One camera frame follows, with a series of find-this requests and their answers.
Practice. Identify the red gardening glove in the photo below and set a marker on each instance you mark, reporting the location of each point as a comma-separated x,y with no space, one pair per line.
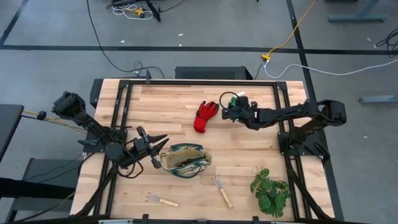
205,115

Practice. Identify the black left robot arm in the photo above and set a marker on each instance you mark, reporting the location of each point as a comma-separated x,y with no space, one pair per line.
93,127

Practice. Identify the grey cart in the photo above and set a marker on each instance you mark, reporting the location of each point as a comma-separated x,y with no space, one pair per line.
43,168

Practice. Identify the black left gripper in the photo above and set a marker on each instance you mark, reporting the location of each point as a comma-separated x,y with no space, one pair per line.
143,147

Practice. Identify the black ball knob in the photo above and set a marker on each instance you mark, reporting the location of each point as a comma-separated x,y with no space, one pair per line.
41,115

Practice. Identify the black side table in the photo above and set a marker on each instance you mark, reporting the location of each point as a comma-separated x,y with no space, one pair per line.
9,124

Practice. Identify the black aluminium table frame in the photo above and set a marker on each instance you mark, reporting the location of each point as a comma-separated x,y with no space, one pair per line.
202,82

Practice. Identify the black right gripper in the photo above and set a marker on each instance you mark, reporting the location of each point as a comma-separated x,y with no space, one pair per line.
245,113

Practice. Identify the black stand leg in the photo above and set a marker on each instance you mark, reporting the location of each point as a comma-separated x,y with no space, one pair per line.
154,11

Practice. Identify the green spray bottle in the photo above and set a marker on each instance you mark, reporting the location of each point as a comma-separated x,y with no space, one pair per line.
232,100

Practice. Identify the cream and green gardening bag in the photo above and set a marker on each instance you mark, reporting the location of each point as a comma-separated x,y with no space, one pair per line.
174,160

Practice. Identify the grey table foot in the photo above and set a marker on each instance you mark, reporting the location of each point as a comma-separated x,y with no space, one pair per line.
379,99

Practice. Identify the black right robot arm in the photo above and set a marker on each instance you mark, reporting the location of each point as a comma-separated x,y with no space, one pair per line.
289,112

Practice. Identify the artificial green leafy plant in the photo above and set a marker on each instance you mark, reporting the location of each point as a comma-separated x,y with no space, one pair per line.
270,196

